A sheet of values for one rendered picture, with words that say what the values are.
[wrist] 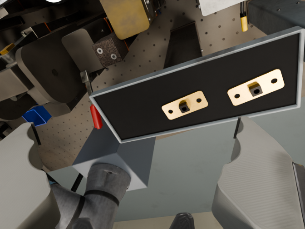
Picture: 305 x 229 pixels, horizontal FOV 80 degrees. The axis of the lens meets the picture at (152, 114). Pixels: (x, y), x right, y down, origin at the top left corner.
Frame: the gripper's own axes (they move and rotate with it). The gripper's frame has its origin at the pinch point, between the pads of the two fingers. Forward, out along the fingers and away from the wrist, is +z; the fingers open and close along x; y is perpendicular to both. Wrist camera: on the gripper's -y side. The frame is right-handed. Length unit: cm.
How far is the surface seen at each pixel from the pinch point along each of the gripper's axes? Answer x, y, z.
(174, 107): 6.1, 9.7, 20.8
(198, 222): 77, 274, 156
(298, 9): 34.5, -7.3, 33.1
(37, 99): -23.1, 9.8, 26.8
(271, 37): 19.1, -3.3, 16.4
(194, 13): 19, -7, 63
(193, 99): 9.6, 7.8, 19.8
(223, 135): 81, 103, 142
